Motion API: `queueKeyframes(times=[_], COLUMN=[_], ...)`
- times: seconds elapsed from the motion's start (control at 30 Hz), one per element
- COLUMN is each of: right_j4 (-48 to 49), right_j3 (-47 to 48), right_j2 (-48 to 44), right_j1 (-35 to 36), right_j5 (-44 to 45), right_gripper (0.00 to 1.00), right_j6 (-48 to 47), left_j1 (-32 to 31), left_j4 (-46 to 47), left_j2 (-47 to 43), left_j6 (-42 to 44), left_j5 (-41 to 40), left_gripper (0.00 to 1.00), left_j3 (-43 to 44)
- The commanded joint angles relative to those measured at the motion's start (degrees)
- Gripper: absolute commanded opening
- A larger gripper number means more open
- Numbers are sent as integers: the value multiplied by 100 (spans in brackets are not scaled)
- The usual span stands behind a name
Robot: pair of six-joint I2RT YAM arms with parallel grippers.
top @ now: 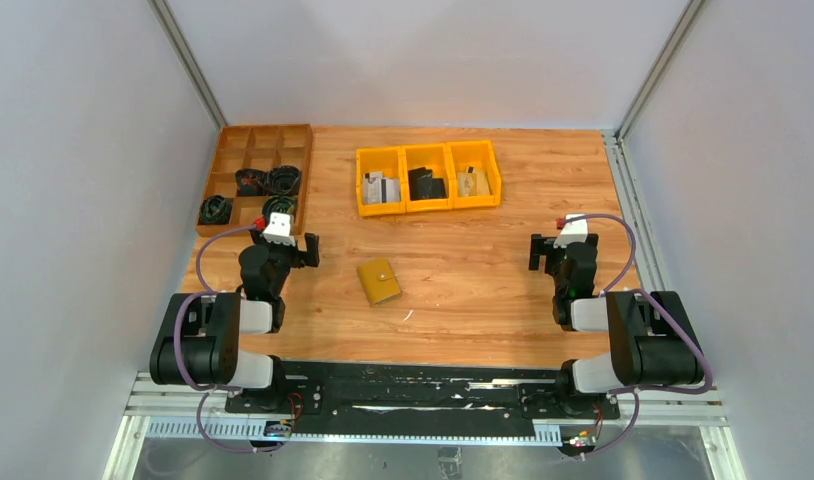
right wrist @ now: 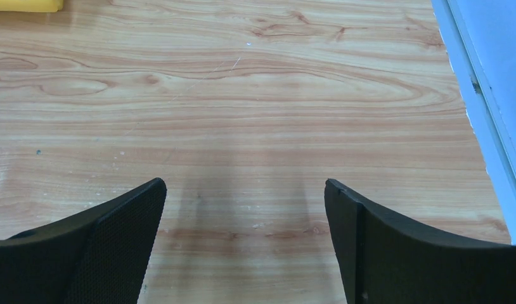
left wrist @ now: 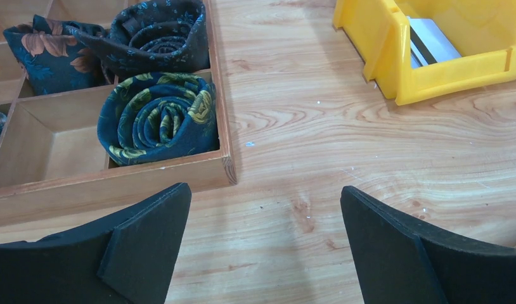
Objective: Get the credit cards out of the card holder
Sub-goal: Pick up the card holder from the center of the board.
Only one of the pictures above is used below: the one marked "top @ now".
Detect purple cable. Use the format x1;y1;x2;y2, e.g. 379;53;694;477
565;213;715;458
172;222;284;456

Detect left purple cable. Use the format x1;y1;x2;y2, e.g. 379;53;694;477
172;222;284;456

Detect yellow bin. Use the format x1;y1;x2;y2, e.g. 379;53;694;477
355;147;407;217
404;143;454;213
447;140;503;209

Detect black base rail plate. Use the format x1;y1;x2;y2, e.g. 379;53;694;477
225;361;620;439

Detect silver cards in bin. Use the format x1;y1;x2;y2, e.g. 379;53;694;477
361;171;401;205

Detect yellow leather card holder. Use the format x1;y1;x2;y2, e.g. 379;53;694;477
356;258;402;306

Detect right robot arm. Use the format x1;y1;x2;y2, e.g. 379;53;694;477
520;234;708;418

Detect left yellow bin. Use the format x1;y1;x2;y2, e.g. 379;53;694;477
355;147;407;217

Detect tan cards in bin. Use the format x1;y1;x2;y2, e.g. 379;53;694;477
456;166;491;197

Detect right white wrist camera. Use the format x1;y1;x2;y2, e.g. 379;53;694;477
553;214;589;248

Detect middle yellow bin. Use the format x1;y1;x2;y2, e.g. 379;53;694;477
404;143;454;213

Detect right yellow bin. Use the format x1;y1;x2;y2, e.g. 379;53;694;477
447;140;503;209

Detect black cards in bin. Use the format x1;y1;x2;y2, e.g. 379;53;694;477
408;167;447;201

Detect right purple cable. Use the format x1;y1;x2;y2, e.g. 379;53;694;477
565;213;715;458

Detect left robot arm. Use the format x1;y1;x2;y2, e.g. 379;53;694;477
149;233;320;413

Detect wooden compartment tray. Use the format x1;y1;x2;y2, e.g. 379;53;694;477
196;124;314;238

